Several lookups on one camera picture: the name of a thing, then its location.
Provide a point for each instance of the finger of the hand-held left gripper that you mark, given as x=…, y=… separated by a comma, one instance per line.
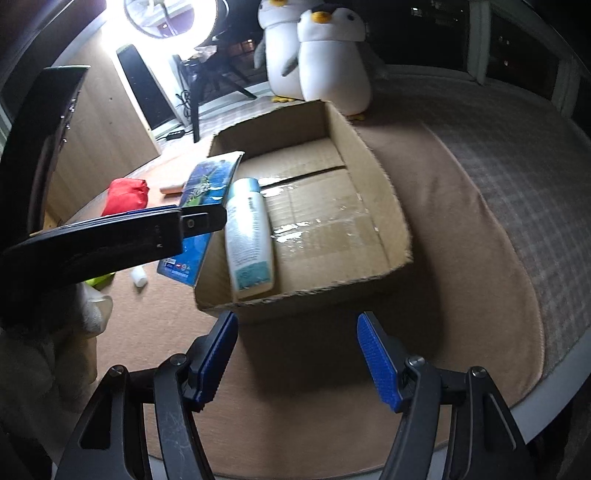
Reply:
x=41, y=138
x=115, y=240

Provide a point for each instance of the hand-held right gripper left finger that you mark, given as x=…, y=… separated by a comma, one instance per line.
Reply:
x=217, y=355

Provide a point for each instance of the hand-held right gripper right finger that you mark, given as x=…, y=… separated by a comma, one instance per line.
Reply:
x=376, y=360

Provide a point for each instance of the red pouch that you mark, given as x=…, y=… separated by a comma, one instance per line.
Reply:
x=124, y=196

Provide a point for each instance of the blue package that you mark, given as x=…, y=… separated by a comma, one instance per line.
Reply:
x=210, y=180

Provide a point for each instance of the white lotion bottle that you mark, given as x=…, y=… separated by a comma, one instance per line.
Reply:
x=249, y=240

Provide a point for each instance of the cardboard box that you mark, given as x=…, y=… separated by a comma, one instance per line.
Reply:
x=323, y=217

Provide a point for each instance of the yellow-green packet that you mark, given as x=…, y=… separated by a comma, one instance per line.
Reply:
x=99, y=278

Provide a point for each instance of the small white bottle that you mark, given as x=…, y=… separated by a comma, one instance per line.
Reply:
x=138, y=276

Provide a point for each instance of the wooden cabinet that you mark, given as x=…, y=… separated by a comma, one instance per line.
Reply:
x=101, y=138

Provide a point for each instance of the white soft cloth item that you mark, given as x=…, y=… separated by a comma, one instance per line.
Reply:
x=98, y=309

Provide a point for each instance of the pink tube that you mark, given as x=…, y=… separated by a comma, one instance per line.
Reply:
x=173, y=188

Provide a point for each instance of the dark grey fuzzy cloth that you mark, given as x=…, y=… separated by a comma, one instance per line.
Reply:
x=32, y=314

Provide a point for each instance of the brown blanket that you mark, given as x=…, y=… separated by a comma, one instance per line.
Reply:
x=438, y=258

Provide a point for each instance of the black power strip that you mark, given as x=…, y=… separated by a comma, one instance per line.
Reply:
x=174, y=134

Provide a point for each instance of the black chair leg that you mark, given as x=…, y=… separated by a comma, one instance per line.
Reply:
x=196, y=106

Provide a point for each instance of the checked beige sheet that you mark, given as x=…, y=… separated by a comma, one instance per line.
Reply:
x=508, y=161

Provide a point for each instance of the white penguin plush toy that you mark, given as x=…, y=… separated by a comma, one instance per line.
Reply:
x=277, y=46
x=332, y=69

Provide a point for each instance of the white window frame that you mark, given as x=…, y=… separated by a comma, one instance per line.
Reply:
x=480, y=46

